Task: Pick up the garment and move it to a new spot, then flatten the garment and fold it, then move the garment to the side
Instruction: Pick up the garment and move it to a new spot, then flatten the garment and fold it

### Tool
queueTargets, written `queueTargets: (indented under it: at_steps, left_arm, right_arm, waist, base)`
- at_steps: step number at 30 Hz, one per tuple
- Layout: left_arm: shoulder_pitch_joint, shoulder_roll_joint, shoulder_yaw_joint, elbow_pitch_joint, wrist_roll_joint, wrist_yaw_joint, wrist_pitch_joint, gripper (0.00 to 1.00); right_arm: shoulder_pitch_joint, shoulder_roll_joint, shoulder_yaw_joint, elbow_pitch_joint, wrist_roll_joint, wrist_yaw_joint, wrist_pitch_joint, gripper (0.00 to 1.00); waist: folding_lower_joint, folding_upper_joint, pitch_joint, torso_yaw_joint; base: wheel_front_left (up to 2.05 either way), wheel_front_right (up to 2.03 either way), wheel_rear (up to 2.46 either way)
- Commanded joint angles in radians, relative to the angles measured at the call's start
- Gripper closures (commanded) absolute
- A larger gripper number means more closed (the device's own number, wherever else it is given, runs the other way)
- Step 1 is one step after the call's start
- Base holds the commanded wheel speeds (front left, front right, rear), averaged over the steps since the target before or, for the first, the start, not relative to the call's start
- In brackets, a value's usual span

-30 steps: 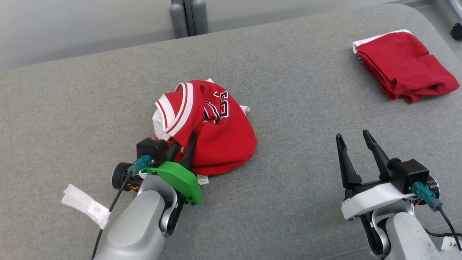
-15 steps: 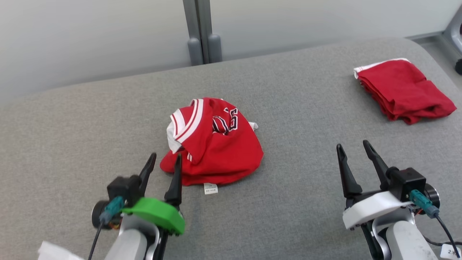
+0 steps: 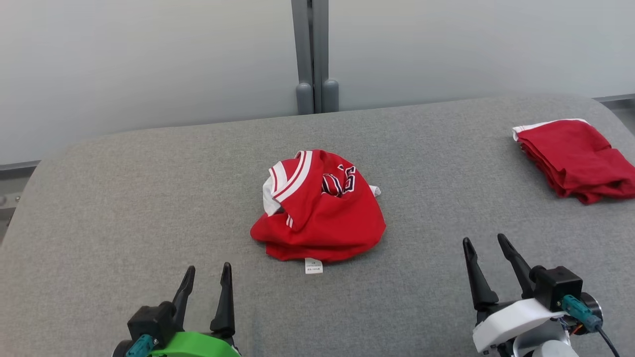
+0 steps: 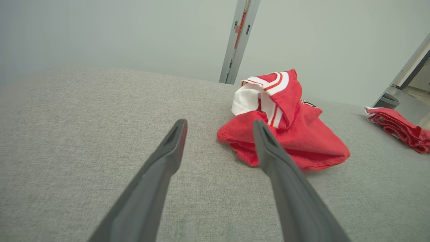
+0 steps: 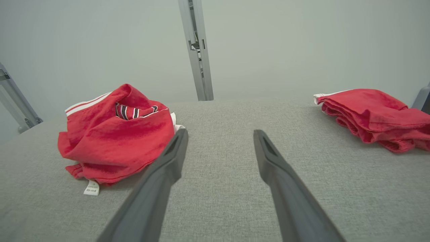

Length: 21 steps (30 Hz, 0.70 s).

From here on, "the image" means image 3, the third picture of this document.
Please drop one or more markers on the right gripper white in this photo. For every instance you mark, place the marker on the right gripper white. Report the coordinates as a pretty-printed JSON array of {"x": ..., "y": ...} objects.
[{"x": 506, "y": 322}]

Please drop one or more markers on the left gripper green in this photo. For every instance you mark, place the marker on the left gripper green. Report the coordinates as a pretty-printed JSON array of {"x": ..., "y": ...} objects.
[{"x": 198, "y": 344}]

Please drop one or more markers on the red Bulls jersey white trim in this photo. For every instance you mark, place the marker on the red Bulls jersey white trim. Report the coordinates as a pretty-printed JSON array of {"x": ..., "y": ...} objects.
[{"x": 327, "y": 223}]

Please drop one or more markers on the red garment with white band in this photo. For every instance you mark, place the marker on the red garment with white band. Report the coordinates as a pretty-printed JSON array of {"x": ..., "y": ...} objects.
[{"x": 575, "y": 153}]

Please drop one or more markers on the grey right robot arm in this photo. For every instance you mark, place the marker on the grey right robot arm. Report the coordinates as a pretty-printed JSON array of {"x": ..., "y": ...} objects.
[{"x": 545, "y": 347}]

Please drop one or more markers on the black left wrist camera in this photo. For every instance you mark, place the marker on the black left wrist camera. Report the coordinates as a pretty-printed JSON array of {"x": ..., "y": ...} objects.
[{"x": 149, "y": 322}]

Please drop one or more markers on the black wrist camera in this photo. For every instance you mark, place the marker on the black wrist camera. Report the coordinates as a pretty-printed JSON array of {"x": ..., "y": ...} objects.
[
  {"x": 149, "y": 322},
  {"x": 558, "y": 287}
]

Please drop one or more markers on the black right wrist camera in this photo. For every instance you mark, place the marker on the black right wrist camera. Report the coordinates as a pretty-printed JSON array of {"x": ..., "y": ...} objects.
[{"x": 558, "y": 287}]

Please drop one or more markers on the grey double frame post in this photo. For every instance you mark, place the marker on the grey double frame post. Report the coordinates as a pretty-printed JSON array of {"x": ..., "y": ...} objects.
[{"x": 315, "y": 49}]

